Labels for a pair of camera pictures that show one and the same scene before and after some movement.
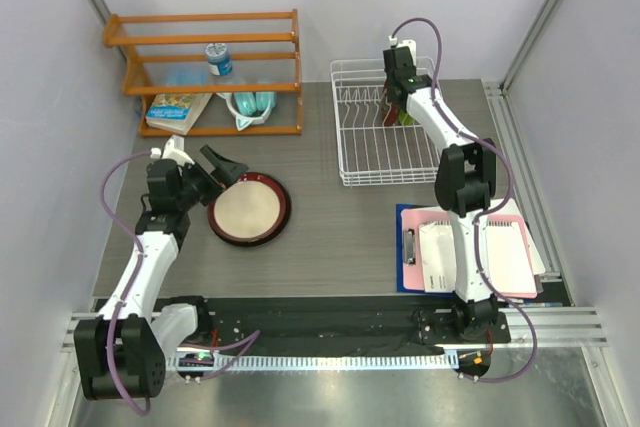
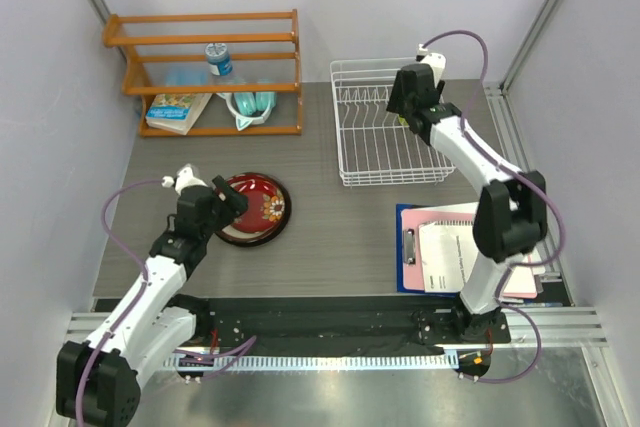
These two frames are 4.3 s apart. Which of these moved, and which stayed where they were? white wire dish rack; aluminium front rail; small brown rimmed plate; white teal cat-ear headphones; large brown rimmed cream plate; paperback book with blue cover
Moved: small brown rimmed plate
Stayed: large brown rimmed cream plate; white teal cat-ear headphones; white wire dish rack; paperback book with blue cover; aluminium front rail
